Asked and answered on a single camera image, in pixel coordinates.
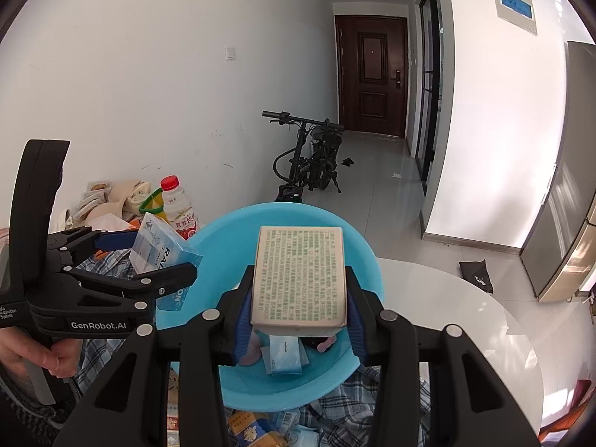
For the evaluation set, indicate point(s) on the black-framed glass door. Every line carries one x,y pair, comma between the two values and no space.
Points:
430,79

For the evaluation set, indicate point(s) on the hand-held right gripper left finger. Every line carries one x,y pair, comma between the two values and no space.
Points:
242,335

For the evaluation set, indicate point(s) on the blue gold cigarette box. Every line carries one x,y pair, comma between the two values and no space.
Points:
254,430

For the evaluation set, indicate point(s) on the black electric bike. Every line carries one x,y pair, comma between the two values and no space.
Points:
321,158

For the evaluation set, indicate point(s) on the blue plastic basin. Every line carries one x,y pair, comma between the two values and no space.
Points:
223,233

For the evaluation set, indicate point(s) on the black bag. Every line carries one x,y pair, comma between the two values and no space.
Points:
477,277

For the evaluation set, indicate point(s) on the green yellow plastic item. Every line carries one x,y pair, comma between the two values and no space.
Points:
151,202

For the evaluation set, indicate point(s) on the white wall switch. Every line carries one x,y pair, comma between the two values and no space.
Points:
230,53

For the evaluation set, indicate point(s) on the pale blue tissue pack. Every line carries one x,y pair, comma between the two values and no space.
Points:
284,356

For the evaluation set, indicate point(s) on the person's left hand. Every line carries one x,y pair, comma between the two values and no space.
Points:
28,356

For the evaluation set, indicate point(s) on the pile of beige packets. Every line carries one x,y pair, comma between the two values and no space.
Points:
116,195

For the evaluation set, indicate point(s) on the blue tissue packet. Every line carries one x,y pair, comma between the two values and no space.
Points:
153,247

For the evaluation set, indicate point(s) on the dark brown entrance door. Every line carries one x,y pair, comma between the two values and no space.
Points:
372,70

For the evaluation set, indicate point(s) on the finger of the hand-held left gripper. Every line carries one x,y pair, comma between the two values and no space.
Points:
116,240
173,275

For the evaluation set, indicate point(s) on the dark cloth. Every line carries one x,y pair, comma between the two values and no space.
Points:
347,162

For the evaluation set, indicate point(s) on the blue plaid cloth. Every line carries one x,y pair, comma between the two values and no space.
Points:
100,358

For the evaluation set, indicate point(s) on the pink pad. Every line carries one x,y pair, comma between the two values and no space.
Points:
251,351

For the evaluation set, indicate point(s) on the red-capped milk drink bottle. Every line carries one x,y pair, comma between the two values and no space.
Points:
179,207

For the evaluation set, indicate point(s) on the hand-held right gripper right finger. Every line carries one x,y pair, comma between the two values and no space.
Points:
356,333

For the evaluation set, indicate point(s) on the beige green-print box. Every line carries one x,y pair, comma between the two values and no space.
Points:
298,279

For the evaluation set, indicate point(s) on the blue wall picture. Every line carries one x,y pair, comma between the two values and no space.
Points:
515,3

